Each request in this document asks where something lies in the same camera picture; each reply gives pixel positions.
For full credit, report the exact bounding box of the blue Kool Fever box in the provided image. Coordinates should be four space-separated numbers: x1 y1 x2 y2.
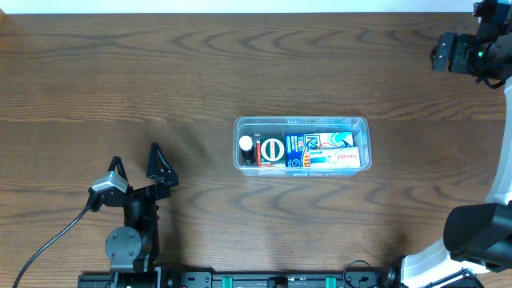
286 132 356 168

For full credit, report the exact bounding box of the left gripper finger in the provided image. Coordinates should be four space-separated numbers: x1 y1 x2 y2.
146 142 178 187
107 156 129 188

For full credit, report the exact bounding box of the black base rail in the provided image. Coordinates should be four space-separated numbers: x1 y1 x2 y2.
77 270 404 288

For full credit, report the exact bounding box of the white blue Panadol box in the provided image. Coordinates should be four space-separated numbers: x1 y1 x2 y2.
310 147 361 168

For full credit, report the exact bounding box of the dark bottle white cap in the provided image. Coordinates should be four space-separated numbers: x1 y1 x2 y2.
238 135 256 166

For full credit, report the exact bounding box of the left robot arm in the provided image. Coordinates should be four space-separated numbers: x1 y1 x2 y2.
78 142 178 288

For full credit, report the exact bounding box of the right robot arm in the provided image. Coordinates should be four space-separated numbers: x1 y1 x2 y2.
382 0 511 287

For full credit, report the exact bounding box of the green square box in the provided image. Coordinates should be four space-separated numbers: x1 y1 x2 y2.
259 135 286 167

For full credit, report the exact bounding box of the red Panadol box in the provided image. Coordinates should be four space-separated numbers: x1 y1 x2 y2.
256 139 262 166

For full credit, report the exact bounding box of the clear plastic container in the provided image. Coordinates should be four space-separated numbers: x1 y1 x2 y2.
233 116 372 177

